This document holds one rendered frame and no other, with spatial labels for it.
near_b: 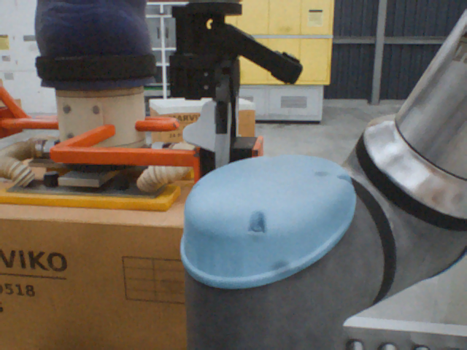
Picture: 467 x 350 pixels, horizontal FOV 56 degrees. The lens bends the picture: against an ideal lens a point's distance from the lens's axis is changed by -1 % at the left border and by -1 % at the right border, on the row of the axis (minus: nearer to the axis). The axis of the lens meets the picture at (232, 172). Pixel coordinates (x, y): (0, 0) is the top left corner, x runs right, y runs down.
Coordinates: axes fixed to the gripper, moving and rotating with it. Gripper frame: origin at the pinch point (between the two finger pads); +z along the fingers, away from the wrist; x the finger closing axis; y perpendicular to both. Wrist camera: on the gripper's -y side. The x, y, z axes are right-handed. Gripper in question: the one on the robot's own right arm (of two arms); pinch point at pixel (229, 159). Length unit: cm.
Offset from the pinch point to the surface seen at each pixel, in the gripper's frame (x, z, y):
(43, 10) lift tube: -17.3, -20.6, 35.3
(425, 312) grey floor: -158, 121, -83
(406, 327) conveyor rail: -55, 61, -43
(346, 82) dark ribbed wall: -1084, 74, -136
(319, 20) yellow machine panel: -753, -56, -44
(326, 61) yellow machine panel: -754, 13, -61
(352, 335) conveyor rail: -53, 64, -28
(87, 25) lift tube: -16.0, -18.1, 26.7
